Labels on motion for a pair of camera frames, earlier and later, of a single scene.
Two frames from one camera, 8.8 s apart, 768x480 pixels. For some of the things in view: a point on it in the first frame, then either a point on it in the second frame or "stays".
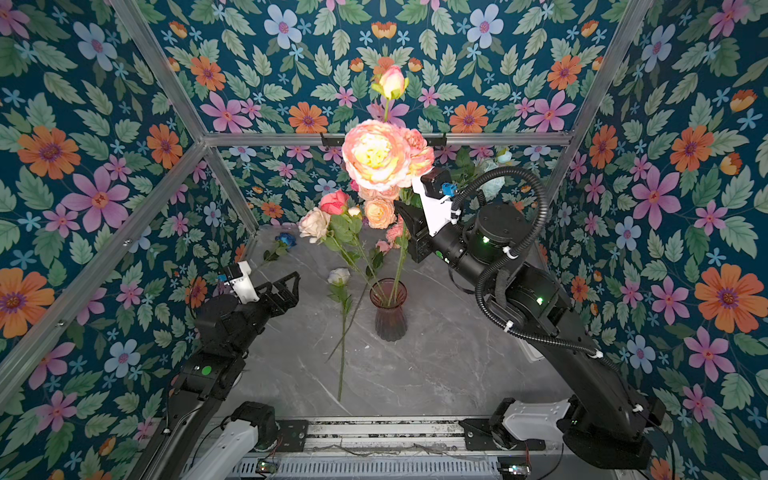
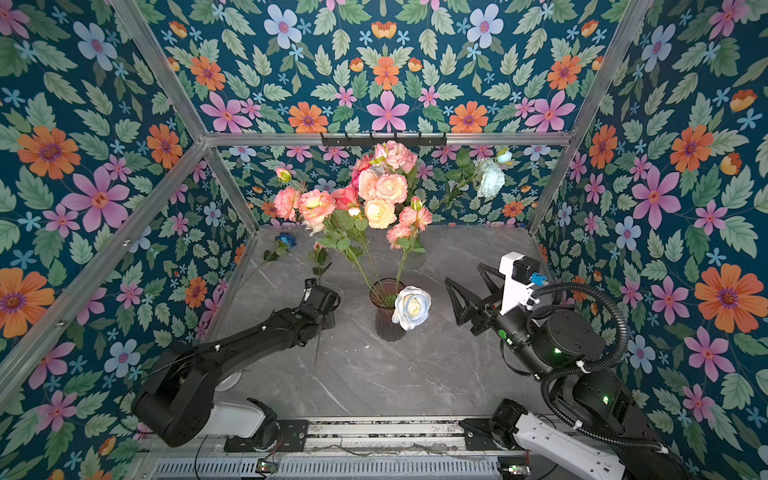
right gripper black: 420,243 -> 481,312
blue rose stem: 284,242 stays
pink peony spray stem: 380,156 -> 315,207
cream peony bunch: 379,212 stays
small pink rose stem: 380,249 -> 318,271
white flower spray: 466,170 stays
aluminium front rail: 388,435 stays
